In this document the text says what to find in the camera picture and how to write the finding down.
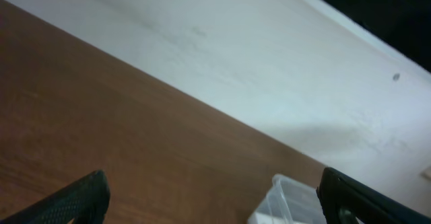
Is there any clear plastic container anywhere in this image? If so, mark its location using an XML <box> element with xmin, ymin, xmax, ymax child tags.
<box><xmin>247</xmin><ymin>174</ymin><xmax>327</xmax><ymax>224</ymax></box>

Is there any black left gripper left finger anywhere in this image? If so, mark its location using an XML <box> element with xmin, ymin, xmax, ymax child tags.
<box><xmin>1</xmin><ymin>170</ymin><xmax>110</xmax><ymax>224</ymax></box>

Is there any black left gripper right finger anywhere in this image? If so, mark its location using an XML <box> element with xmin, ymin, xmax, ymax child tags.
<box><xmin>317</xmin><ymin>167</ymin><xmax>430</xmax><ymax>224</ymax></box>

